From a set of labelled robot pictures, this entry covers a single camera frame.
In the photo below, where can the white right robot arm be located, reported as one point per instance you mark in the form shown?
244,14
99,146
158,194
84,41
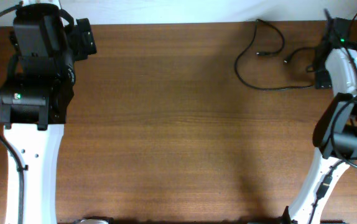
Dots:
335,135

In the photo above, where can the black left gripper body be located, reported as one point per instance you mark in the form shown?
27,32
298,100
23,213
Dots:
83,44

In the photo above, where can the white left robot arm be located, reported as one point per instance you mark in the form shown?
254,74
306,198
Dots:
34,101

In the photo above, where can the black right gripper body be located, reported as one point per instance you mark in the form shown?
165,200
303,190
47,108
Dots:
324,79

